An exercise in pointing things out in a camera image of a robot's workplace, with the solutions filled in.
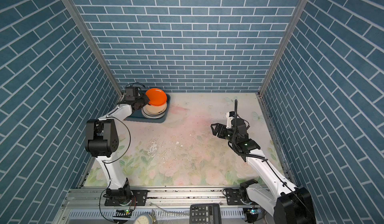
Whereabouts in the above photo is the cream plate with dark spot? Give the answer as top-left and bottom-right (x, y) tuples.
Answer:
(144, 103), (168, 116)

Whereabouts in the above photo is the orange plastic plate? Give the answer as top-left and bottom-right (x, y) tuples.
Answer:
(146, 88), (168, 106)

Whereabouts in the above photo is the teal plastic bin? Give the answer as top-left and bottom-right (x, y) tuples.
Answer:
(125, 89), (171, 124)

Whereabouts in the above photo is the black calculator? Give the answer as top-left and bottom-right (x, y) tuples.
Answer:
(189, 204), (222, 224)

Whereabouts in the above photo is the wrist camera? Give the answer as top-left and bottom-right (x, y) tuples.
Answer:
(124, 86), (140, 102)
(226, 111), (235, 129)

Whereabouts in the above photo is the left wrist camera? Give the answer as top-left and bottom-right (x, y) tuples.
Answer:
(124, 86), (140, 102)

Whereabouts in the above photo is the green circuit board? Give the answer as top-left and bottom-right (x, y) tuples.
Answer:
(113, 209), (133, 219)
(243, 208), (262, 219)

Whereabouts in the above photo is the left green circuit board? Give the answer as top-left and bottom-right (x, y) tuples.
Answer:
(113, 209), (133, 219)

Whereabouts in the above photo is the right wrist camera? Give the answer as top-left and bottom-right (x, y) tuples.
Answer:
(226, 111), (235, 129)

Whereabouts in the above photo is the round white clock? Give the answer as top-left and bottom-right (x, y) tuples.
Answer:
(134, 213), (155, 224)

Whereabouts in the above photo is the right green circuit board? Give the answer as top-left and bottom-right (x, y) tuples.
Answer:
(243, 208), (262, 219)

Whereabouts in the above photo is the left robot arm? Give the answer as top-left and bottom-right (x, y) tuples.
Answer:
(85, 93), (150, 199)

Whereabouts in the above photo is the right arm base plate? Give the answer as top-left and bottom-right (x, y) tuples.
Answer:
(222, 187), (267, 206)

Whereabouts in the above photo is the black round plate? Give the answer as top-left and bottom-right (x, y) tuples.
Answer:
(142, 109), (166, 119)

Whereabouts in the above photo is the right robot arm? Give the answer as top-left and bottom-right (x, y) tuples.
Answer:
(211, 118), (317, 224)

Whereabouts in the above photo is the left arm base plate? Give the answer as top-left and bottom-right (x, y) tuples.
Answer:
(103, 190), (149, 207)

